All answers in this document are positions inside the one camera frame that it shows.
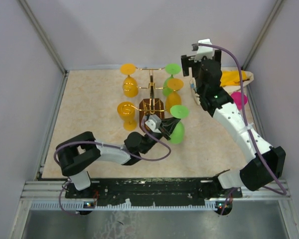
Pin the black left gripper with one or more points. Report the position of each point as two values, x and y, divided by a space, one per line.
168 125

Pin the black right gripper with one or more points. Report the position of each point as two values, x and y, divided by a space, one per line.
188 61

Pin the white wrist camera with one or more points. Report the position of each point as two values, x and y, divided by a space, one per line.
153 123
202 51

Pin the yellow wine glass hung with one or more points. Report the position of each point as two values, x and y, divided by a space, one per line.
130 86

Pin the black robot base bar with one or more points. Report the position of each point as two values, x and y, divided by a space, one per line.
208 187

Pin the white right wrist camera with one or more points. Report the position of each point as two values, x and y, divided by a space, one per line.
202 51

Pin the green wine glass hung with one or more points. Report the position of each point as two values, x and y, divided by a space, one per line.
171 69

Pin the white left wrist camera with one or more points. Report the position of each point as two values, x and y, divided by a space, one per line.
153 123

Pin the wooden rack base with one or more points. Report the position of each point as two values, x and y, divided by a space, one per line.
150 107

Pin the gold wire wine glass rack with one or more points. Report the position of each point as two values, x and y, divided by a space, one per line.
151 86

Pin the pink plastic wine glass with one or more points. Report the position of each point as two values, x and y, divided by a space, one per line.
239 99

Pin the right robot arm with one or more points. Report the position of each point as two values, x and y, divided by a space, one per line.
264 162

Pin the yellow patterned folded cloth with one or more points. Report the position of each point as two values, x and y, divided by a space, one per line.
230 81

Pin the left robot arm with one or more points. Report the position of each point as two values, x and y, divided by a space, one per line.
76 154

